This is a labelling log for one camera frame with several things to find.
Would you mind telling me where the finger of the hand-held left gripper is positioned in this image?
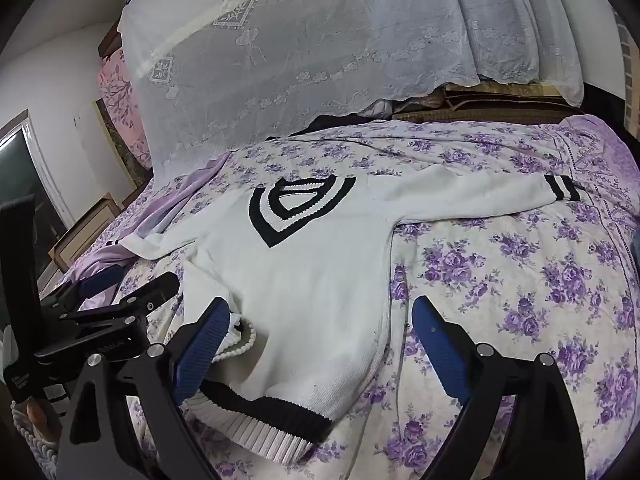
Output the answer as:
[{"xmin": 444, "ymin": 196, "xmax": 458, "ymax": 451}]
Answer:
[
  {"xmin": 39, "ymin": 263, "xmax": 126, "ymax": 317},
  {"xmin": 34, "ymin": 272, "xmax": 181, "ymax": 367}
]

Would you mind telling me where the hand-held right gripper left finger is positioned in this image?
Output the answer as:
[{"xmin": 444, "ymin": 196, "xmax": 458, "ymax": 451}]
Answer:
[{"xmin": 57, "ymin": 297, "xmax": 232, "ymax": 480}]

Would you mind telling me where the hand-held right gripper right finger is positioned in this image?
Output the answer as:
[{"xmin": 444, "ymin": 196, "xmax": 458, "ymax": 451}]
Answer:
[{"xmin": 411, "ymin": 295, "xmax": 587, "ymax": 480}]

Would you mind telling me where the white sweater with black trim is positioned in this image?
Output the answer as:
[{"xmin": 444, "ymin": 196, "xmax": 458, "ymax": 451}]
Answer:
[{"xmin": 107, "ymin": 162, "xmax": 581, "ymax": 461}]

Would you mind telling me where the person's left forearm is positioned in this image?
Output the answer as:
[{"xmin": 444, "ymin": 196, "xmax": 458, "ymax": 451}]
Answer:
[{"xmin": 7, "ymin": 395, "xmax": 63, "ymax": 471}]

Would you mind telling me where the wooden nightstand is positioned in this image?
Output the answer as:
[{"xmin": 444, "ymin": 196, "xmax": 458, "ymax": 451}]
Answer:
[{"xmin": 47, "ymin": 194, "xmax": 124, "ymax": 272}]

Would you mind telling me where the purple floral bedsheet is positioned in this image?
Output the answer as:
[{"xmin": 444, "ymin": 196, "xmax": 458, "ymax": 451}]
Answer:
[{"xmin": 40, "ymin": 114, "xmax": 640, "ymax": 480}]

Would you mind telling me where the lilac cloth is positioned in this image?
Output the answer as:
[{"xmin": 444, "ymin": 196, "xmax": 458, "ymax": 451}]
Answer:
[{"xmin": 60, "ymin": 152, "xmax": 233, "ymax": 311}]

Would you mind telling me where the dark window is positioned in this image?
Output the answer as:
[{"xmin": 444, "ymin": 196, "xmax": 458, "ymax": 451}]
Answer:
[{"xmin": 0, "ymin": 124, "xmax": 69, "ymax": 261}]

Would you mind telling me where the pink floral cloth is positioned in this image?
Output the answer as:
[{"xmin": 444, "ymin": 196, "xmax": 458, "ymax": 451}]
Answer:
[{"xmin": 97, "ymin": 49, "xmax": 154, "ymax": 171}]

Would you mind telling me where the wooden headboard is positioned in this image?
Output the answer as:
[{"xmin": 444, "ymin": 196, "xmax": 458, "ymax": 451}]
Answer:
[{"xmin": 97, "ymin": 22, "xmax": 126, "ymax": 58}]

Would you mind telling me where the grey satin cloth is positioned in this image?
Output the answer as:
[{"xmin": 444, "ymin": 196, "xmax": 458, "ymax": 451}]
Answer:
[{"xmin": 362, "ymin": 99, "xmax": 401, "ymax": 120}]

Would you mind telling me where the dark cloth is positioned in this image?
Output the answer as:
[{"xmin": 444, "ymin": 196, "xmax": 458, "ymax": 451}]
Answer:
[{"xmin": 290, "ymin": 114, "xmax": 368, "ymax": 137}]

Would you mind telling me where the white lace cover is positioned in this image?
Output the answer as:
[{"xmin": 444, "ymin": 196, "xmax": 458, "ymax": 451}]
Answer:
[{"xmin": 117, "ymin": 0, "xmax": 586, "ymax": 186}]

